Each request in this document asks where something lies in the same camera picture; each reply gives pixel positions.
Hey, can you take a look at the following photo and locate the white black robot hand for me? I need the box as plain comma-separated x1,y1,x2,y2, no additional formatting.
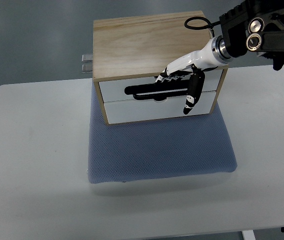
155,36,232,115

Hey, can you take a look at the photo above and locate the white table leg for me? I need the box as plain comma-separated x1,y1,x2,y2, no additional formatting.
241,230,256,240

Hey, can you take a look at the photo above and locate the blue mesh cushion mat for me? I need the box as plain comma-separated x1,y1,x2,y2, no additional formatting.
87,90,237,184

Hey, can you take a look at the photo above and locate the metal bracket behind table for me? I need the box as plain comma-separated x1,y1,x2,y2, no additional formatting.
81,53,93,73

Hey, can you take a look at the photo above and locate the wooden drawer cabinet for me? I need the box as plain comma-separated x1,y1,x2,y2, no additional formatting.
92,11,228,125

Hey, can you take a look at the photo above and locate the black drawer handle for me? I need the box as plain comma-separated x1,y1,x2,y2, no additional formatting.
123,79,202,101

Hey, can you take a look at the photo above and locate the black cable loop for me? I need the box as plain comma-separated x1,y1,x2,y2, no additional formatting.
184,16,222,35

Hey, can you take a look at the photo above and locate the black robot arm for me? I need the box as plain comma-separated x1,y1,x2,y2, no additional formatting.
219,0,284,71

